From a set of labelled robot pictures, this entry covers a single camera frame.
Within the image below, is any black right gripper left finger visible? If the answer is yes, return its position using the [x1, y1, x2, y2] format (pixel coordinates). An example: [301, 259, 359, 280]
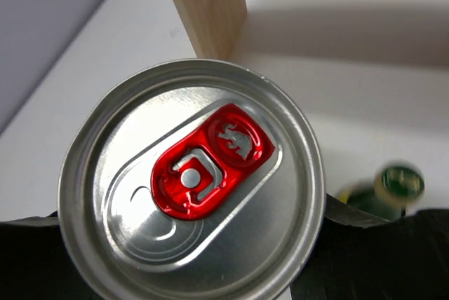
[1, 212, 101, 299]

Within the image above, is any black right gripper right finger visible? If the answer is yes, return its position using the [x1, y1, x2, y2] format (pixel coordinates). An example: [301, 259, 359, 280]
[290, 196, 448, 299]

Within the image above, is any green bottle gold cap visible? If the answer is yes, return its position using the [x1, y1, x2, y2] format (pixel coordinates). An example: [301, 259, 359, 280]
[337, 163, 425, 221]

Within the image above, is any red bull can red tab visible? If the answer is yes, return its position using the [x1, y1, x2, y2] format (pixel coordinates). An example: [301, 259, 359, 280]
[58, 58, 327, 300]

